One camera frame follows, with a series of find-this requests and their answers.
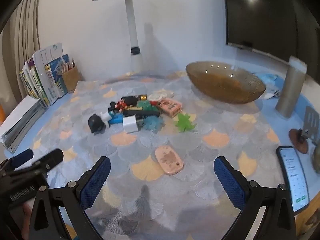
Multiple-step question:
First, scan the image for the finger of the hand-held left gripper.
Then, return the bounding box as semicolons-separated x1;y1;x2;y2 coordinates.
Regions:
10;149;34;169
31;149;64;178

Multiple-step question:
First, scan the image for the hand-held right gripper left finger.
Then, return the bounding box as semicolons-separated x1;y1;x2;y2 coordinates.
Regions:
29;156;112;240

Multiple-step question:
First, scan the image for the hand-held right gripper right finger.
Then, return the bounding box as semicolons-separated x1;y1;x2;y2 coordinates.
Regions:
214;156;298;240

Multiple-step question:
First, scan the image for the black dome toy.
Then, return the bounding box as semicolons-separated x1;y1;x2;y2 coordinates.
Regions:
88;114;104;135

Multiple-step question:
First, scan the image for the white plastic piece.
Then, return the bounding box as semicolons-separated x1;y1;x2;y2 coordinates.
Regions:
100;112;112;128

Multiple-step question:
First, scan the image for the pink oval tag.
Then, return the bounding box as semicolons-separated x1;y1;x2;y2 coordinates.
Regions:
155;145;185;175

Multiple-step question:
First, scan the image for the white charger cube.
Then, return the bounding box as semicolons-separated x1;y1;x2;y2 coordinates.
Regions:
122;116;138;133

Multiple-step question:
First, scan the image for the light green snowflake toy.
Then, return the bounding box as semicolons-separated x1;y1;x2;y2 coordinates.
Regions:
175;113;197;132

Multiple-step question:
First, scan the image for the blue snowflake toy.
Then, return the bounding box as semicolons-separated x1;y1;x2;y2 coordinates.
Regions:
141;116;164;133

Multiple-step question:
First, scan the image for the red-dressed doll figure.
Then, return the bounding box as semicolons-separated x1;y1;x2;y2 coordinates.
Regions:
108;99;129;113

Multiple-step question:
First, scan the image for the yellow bar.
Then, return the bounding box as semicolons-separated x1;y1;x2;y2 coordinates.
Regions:
124;109;160;119

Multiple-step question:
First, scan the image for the black lighter with gold tip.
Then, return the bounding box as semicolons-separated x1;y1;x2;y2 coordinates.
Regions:
121;94;148;105

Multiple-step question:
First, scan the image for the teal snowflake toy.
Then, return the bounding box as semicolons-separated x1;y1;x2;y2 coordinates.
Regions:
136;100;160;113

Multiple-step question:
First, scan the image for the amber glass bowl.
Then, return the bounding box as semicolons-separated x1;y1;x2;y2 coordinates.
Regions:
185;61;266;105

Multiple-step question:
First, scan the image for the small pink box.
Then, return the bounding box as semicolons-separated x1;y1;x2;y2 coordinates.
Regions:
157;99;183;118

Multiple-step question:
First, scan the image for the white gear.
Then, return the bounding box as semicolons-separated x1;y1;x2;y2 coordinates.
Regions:
147;91;174;102

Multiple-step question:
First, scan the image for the stack of white papers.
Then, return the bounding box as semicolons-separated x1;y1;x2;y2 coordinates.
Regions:
0;95;45;153

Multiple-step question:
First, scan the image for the fan-patterned table mat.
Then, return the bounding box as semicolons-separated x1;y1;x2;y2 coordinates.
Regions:
32;70;297;240

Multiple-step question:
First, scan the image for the black smartphone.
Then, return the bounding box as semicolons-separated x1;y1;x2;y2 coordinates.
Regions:
276;146;310;212

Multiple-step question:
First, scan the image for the brown pen holder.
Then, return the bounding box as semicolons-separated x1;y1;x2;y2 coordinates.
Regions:
61;66;82;93

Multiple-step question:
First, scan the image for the row of upright books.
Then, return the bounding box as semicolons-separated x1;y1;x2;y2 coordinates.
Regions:
19;42;69;107

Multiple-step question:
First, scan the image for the brown phone stand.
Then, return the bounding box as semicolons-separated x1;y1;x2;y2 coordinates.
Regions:
289;106;320;153

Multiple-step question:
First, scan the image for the bunch of pencils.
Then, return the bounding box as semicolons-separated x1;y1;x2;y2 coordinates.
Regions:
59;57;75;74

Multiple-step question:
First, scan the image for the small white object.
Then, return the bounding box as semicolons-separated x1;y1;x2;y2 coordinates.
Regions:
264;90;283;100

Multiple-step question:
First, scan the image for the light blue cloth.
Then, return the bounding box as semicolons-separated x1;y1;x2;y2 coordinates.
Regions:
255;73;278;83

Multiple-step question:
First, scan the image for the grey cylindrical bottle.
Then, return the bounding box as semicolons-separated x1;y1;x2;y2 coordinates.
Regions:
275;55;307;119

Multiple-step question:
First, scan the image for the beige curtain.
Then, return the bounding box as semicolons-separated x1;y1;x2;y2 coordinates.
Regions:
0;0;42;100

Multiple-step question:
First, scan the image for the white desk lamp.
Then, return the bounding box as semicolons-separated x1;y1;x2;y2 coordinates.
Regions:
91;0;144;78

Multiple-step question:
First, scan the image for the black television screen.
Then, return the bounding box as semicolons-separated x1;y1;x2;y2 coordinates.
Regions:
222;0;320;63

